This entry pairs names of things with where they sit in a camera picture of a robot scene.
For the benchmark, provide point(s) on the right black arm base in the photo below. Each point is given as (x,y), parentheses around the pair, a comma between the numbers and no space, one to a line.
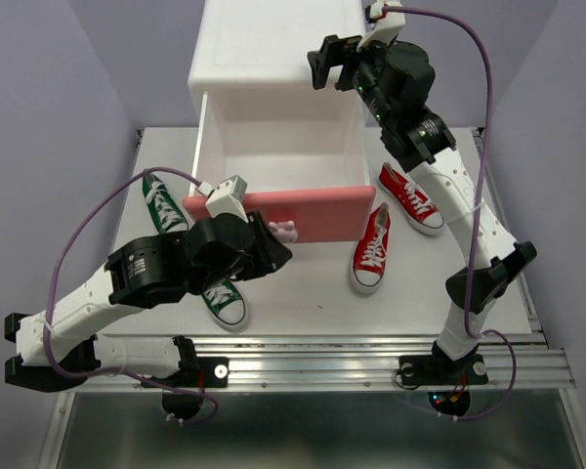
(448,381)

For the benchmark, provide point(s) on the white shoe cabinet body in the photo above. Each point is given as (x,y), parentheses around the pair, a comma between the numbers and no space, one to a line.
(251,82)

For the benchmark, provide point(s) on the green sneaker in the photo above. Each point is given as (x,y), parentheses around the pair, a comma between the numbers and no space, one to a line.
(226,306)
(165,213)

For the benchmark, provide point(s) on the green sneaker front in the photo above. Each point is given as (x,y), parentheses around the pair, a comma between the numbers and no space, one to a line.
(226,306)

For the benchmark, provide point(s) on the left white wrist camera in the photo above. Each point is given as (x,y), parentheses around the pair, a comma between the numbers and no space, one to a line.
(225,198)

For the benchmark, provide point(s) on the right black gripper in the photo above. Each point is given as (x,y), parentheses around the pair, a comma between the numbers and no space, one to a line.
(343,54)

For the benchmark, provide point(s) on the red sneaker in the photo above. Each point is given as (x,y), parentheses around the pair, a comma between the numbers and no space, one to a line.
(419,211)
(370,256)

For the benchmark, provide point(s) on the green sneaker rear left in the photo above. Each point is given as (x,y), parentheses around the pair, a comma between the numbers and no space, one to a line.
(165,213)

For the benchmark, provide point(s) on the aluminium rail frame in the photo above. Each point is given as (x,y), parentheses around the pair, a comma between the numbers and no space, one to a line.
(316,389)

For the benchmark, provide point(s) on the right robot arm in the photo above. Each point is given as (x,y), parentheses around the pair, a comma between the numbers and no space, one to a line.
(426,150)

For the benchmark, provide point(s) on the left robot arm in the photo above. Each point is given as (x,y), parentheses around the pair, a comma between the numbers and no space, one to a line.
(61,347)

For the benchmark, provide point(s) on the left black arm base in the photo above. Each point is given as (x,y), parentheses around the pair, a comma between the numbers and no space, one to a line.
(183,400)

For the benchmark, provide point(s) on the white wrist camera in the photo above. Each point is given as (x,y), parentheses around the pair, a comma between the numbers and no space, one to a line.
(385,27)
(225,198)

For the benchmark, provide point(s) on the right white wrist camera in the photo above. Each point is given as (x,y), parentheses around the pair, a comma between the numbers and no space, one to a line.
(385,27)

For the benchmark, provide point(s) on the pink drawer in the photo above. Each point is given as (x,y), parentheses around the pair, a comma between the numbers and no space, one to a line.
(302,157)

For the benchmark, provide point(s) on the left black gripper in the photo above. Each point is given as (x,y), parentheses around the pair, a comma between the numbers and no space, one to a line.
(271,253)

